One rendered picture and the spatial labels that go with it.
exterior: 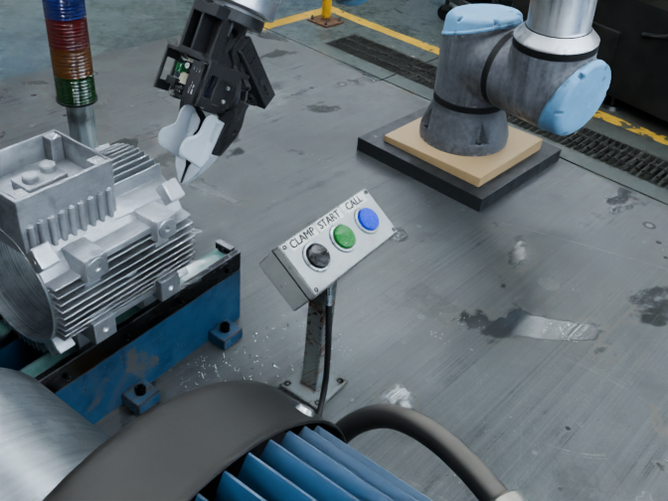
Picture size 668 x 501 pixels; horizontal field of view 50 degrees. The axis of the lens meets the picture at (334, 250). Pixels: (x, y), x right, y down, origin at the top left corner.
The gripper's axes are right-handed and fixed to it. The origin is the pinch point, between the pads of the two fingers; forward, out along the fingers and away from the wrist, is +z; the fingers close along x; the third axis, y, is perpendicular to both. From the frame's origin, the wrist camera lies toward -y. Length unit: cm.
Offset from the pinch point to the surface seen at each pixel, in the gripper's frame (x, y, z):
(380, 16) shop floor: -188, -356, -80
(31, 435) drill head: 24.8, 36.6, 13.5
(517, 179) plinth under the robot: 16, -78, -15
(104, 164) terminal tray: -1.1, 12.7, 0.8
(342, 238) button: 20.7, -4.2, -0.7
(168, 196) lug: 1.0, 3.6, 2.9
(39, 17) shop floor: -319, -215, 1
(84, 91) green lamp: -33.1, -10.1, -2.0
